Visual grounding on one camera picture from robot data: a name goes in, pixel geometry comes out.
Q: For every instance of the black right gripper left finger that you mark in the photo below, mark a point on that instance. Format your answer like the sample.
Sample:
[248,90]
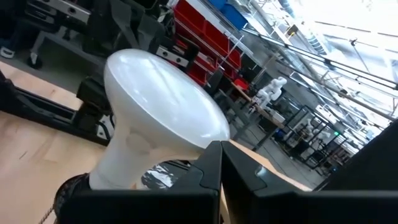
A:
[186,205]

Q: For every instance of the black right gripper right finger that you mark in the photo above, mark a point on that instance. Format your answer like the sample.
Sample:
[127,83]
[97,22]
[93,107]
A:
[280,208]

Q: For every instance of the white flood lightbulb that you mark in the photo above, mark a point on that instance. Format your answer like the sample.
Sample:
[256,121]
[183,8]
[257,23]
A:
[161,102]

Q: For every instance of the lamp with wooden base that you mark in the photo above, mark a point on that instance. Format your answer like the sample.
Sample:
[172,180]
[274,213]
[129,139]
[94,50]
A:
[73,186]

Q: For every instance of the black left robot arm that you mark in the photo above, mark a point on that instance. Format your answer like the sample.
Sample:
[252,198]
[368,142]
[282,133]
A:
[93,96]

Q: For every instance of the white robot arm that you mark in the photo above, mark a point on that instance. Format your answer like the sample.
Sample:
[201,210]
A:
[273,87]

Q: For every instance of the beige desk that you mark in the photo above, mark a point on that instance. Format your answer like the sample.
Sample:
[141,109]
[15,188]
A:
[280,175]

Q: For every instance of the black paperback book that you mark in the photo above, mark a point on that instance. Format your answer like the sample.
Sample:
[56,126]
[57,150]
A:
[158,177]

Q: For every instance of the red plastic storage bin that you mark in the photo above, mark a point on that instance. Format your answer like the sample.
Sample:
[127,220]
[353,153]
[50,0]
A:
[217,39]
[241,84]
[235,58]
[206,62]
[189,15]
[197,75]

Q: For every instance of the black wheeled tool cart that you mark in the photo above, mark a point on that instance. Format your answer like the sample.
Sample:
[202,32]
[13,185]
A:
[68,9]

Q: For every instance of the blue plastic storage bin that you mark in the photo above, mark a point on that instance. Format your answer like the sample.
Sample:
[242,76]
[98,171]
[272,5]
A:
[234,17]
[217,3]

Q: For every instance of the black partition panel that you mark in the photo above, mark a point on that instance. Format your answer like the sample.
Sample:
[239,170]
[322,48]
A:
[367,168]

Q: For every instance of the wooden workbench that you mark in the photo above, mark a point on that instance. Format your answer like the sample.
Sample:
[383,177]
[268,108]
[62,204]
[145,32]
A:
[242,92]

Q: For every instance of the black aluminium table frame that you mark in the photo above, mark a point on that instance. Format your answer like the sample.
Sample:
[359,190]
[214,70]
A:
[46,113]

